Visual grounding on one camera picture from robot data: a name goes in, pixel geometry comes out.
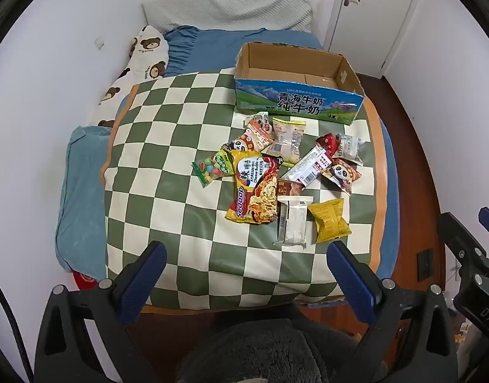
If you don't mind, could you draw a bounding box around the yellow snack packet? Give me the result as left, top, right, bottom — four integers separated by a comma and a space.
307, 198, 352, 244

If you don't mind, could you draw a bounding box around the grey snack packet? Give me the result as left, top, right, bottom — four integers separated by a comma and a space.
335, 133, 367, 166

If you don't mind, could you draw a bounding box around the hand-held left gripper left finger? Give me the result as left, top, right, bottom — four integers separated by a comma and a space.
33, 241, 169, 383

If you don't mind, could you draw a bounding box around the green white checkered blanket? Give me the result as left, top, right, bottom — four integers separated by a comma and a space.
101, 68, 389, 314

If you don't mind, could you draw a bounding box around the yellow instant noodle packet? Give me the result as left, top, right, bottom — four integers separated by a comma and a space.
224, 149, 283, 226

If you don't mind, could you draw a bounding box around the bear print pillow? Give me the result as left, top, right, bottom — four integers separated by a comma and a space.
89, 25, 170, 128

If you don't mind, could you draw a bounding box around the yellow green clear packet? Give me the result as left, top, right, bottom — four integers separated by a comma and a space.
266, 117, 307, 164

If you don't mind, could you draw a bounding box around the white red cartoon packet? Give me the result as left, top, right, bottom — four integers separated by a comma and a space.
228, 136, 255, 154

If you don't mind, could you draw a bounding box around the printed cardboard box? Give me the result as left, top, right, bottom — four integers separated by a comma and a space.
233, 42, 367, 126

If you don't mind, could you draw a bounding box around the red snack packet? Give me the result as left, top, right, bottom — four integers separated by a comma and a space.
316, 132, 341, 156

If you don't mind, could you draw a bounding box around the panda print snack packet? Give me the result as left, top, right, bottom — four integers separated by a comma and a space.
321, 159, 362, 195

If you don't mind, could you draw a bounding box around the brown snack packet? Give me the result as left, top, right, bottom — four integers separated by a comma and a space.
277, 179, 305, 197

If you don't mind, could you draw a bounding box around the white door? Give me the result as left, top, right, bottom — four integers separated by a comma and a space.
328, 0, 422, 74

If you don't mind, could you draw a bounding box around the green candy packet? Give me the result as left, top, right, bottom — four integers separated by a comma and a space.
192, 149, 235, 188

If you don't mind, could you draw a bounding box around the orange white snack packet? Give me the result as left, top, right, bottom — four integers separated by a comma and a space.
244, 119, 276, 150

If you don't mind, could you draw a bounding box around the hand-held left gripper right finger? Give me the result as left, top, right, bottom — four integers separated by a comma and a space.
327, 241, 458, 383

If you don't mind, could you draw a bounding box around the black cable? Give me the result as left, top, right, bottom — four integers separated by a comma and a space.
0, 267, 33, 383

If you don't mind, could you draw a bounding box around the black wall outlet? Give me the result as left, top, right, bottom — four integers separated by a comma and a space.
418, 248, 434, 282

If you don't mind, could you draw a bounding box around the grey white pillow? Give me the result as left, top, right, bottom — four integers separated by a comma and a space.
142, 0, 314, 34

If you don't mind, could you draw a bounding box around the person's dark fleece clothing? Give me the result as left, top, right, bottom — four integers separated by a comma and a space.
176, 319, 389, 383

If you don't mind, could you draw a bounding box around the folded blue quilt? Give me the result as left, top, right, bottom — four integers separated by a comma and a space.
55, 125, 113, 274

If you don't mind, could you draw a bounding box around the long silver snack packet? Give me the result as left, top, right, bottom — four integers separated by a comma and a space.
280, 146, 335, 187

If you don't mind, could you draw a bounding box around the red round object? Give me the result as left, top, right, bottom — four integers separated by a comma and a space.
71, 270, 99, 291

